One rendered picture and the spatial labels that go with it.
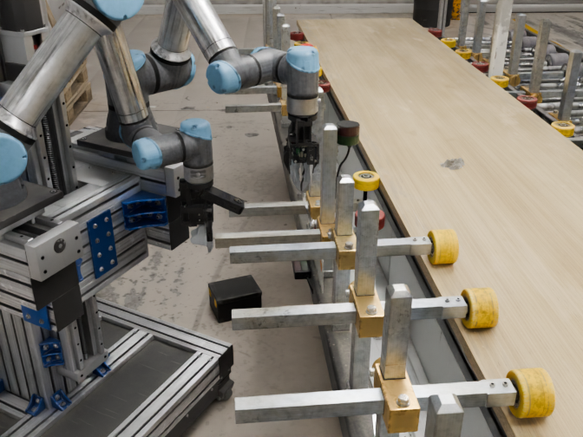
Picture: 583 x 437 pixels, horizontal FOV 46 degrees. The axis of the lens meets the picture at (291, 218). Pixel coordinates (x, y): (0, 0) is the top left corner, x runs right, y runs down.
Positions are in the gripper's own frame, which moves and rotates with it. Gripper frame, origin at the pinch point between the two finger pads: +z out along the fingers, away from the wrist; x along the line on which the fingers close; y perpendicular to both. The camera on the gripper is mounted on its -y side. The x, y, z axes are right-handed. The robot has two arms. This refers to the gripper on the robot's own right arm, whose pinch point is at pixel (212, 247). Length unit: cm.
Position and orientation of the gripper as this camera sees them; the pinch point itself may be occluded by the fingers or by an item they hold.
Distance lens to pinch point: 182.7
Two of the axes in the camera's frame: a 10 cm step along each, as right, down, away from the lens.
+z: 0.0, 8.9, 4.6
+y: -10.0, 0.4, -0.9
